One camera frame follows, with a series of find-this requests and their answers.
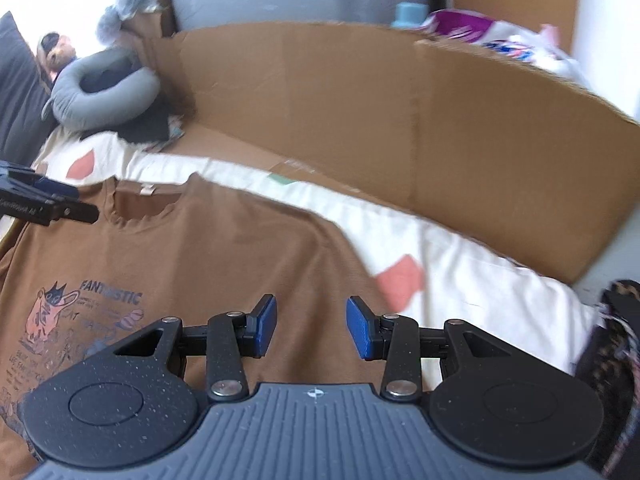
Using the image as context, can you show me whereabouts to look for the black cloth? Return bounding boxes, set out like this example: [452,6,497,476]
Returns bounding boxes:
[80,52,173,144]

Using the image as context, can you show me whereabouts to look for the grey neck pillow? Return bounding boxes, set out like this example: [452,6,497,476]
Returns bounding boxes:
[42,49,162,128]

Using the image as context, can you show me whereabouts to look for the brown plush toy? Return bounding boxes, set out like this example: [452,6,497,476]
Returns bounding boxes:
[36,32,78,83]

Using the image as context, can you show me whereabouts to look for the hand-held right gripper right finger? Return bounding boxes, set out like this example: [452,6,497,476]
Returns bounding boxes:
[346,295,509,404]

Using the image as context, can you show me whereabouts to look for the brown printed t-shirt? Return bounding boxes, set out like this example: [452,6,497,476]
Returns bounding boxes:
[0,172,426,480]

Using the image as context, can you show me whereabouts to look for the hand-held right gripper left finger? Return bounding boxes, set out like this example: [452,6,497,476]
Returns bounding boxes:
[113,294,278,404]

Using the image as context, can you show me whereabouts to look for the grey fluffy pompom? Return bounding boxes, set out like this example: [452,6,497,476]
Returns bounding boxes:
[97,7,132,44]

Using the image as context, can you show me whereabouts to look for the small floral cloth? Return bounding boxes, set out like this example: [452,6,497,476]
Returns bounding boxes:
[145,115,187,153]

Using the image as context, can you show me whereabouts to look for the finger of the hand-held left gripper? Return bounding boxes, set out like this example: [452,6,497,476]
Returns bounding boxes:
[0,194,100,226]
[0,160,79,201]

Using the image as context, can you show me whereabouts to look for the blue capped bottle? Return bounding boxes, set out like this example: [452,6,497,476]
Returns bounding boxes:
[391,2,431,31]

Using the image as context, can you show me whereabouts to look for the folded cardboard sheet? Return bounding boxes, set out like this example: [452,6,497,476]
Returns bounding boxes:
[120,10,640,286]

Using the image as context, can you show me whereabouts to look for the dark grey pillow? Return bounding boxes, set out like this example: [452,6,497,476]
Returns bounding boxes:
[0,10,56,161]

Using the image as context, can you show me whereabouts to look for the cream bear print bed sheet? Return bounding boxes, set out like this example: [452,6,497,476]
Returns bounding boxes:
[0,125,608,377]

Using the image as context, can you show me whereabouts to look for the dark patterned garment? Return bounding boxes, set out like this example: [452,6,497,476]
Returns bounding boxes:
[572,280,640,480]

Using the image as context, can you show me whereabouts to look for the white printed plastic bag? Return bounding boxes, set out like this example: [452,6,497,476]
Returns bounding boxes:
[480,20,591,92]

